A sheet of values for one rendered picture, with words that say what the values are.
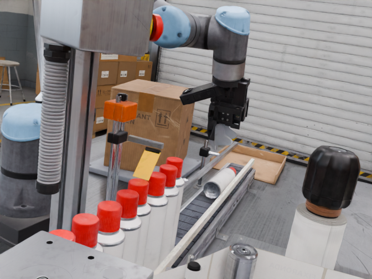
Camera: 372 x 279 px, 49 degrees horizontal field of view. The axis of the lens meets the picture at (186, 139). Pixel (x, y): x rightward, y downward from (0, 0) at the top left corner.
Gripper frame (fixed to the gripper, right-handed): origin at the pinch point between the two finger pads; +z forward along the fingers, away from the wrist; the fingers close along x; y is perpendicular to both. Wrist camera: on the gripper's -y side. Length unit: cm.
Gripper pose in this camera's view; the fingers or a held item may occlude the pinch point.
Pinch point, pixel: (213, 145)
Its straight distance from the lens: 106.4
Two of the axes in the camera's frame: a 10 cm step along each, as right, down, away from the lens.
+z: -0.3, 8.4, 5.4
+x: 3.8, -4.9, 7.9
